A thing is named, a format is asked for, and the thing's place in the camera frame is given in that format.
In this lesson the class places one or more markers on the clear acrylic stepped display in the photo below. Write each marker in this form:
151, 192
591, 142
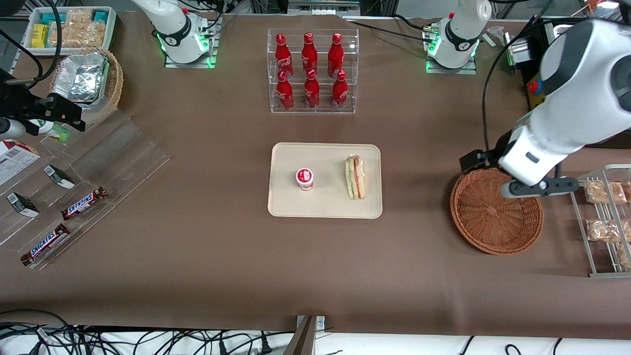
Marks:
123, 162

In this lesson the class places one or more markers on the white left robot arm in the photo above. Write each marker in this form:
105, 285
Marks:
581, 88

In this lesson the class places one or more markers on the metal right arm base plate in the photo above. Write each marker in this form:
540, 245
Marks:
209, 54

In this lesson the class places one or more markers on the beige plastic tray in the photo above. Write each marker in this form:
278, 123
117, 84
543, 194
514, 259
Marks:
320, 202

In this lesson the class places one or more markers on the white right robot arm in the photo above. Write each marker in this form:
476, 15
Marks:
172, 27

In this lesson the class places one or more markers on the aluminium profile bracket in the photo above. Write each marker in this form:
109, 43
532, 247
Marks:
308, 335

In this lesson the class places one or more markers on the green white small bottle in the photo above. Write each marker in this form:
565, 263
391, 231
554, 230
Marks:
52, 129

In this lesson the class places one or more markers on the clear bag of pastry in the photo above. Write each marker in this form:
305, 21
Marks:
604, 230
627, 190
604, 192
625, 257

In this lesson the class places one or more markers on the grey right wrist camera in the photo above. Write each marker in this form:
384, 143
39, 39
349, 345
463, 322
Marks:
10, 129

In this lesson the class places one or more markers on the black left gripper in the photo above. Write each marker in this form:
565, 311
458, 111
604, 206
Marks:
493, 155

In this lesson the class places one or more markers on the white plastic snack bin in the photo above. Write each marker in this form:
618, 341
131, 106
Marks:
111, 29

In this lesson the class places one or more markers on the aluminium frame beam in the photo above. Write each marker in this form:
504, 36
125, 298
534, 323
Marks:
323, 6

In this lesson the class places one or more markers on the brown snickers bar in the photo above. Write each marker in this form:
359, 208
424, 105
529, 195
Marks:
84, 203
45, 245

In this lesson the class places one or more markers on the red cola bottle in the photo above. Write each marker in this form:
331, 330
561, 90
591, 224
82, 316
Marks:
335, 55
339, 93
311, 92
309, 54
282, 56
284, 93

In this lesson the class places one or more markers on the stainless steel pan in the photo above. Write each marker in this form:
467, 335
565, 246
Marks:
559, 30

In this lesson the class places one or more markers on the clear rice cracker bag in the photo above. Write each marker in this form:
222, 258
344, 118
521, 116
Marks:
79, 16
66, 35
94, 33

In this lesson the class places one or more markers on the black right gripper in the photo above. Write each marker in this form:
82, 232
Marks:
19, 106

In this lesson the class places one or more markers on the teal snack packet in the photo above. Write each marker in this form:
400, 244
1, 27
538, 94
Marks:
49, 18
100, 16

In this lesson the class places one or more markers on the red white printed box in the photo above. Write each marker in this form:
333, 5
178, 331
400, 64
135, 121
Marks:
15, 160

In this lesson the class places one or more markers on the small black white box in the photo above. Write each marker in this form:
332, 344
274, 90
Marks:
22, 204
59, 176

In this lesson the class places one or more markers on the clear acrylic bottle rack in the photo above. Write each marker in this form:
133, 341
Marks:
320, 111

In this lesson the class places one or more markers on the red white yogurt cup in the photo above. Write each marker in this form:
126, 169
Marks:
304, 178

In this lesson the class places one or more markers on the light wicker basket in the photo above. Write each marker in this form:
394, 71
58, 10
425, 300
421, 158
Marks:
114, 84

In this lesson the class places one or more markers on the stack of foil trays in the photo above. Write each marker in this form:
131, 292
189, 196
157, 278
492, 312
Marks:
81, 76

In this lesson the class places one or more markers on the black machine with yellow panel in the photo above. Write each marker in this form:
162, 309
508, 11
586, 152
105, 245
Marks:
535, 59

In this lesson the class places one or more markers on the clear plastic wrapper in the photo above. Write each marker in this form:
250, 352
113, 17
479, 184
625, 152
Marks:
495, 34

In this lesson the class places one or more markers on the round brown wicker basket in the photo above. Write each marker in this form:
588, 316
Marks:
493, 222

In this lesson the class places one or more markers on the triangle sandwich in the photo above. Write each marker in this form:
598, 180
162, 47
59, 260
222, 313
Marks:
355, 177

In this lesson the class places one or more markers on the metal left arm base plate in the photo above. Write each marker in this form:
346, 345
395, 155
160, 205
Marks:
443, 70

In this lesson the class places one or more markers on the yellow snack packet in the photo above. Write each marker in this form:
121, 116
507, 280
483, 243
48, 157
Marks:
39, 35

